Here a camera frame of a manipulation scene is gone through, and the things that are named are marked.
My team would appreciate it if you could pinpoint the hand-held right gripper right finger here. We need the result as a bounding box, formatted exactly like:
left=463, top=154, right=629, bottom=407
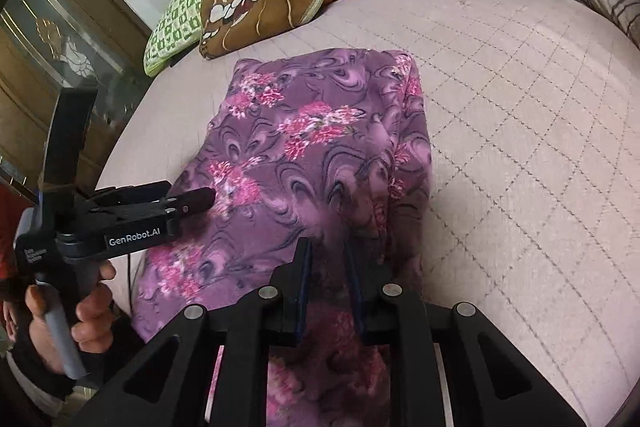
left=346, top=246, right=587, bottom=427

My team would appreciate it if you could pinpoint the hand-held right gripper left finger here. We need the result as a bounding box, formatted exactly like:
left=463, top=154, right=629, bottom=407
left=70, top=238, right=313, bottom=427

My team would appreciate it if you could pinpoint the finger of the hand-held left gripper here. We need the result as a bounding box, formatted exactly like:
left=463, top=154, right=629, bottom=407
left=92, top=181, right=172, bottom=206
left=87, top=187, right=217, bottom=228

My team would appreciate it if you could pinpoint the purple floral garment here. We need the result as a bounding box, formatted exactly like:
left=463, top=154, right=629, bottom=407
left=131, top=48, right=433, bottom=427

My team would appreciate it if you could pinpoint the person's left hand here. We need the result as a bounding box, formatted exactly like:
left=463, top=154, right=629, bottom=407
left=25, top=261, right=117, bottom=375

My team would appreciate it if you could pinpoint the person's red clothing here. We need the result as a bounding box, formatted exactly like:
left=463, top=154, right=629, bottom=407
left=0, top=187, right=26, bottom=280

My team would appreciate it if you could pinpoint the green patterned cushion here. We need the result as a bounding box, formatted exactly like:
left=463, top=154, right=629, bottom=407
left=143, top=0, right=258, bottom=78

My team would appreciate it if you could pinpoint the wooden cabinet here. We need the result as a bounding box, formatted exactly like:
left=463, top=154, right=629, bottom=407
left=0, top=0, right=151, bottom=208

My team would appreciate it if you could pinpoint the pink quilted bed cover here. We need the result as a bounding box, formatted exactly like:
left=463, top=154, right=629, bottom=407
left=95, top=0, right=640, bottom=427

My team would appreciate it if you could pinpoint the brown striped blanket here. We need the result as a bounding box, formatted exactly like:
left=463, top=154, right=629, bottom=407
left=575, top=0, right=640, bottom=52

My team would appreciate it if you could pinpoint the black cable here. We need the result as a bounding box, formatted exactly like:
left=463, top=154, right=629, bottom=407
left=127, top=252, right=138, bottom=308

